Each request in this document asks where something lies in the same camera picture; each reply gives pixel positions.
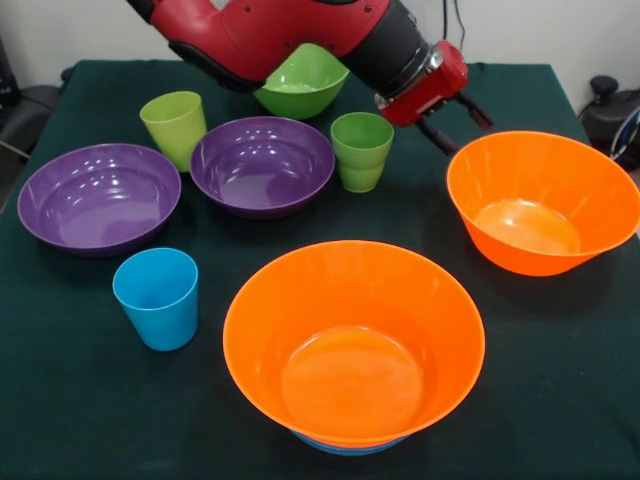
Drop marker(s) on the green cup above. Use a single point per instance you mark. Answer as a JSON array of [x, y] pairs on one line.
[[360, 180], [361, 132]]

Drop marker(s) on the grey pedestal foot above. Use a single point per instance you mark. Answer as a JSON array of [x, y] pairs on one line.
[[607, 107], [30, 110]]

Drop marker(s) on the green bowl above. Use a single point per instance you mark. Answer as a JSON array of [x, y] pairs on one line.
[[300, 95]]

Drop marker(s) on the blue bowl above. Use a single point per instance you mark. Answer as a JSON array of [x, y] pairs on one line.
[[350, 451]]

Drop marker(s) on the black equipment box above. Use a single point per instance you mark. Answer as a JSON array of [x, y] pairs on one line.
[[7, 80]]

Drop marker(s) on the dark green table cloth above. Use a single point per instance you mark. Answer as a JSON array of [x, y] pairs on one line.
[[75, 400]]

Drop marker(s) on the blue cup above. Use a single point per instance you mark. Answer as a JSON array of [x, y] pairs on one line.
[[160, 320]]

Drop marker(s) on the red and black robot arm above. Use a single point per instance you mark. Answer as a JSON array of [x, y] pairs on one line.
[[275, 35]]

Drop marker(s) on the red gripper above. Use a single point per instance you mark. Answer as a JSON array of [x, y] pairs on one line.
[[425, 92]]

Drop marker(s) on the purple bowl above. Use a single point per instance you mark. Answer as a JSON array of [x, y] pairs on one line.
[[260, 165], [100, 200]]

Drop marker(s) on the orange bowl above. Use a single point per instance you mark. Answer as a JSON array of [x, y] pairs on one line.
[[540, 175], [350, 300]]

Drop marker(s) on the yellow-green cup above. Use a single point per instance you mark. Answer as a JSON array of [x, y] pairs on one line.
[[172, 135]]

